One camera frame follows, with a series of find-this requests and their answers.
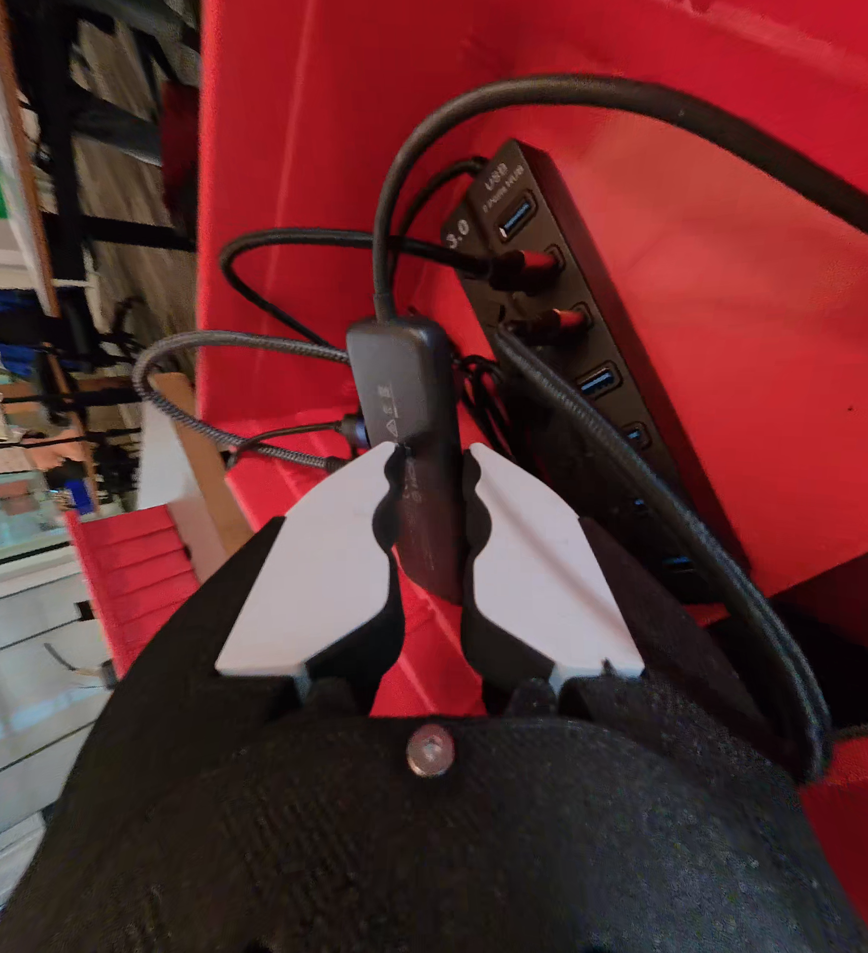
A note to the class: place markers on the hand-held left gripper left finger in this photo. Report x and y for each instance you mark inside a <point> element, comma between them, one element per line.
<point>314,581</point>

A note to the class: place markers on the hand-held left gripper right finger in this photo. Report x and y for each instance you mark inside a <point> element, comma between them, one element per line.
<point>545,588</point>

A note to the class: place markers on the black multi-port usb hub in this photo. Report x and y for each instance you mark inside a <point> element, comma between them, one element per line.
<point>612,335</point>

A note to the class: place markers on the small red plastic bin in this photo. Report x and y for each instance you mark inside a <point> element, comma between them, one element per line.
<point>702,260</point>

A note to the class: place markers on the long red plastic tub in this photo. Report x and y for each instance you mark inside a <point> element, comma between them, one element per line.
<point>136,566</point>

